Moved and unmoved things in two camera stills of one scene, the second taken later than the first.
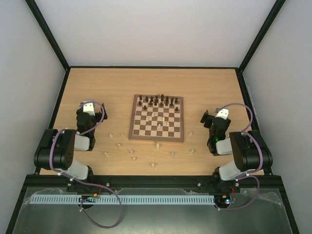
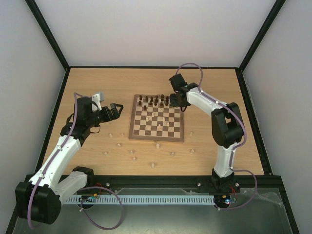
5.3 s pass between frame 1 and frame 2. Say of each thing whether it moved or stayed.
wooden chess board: stayed
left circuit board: stayed
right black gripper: moved
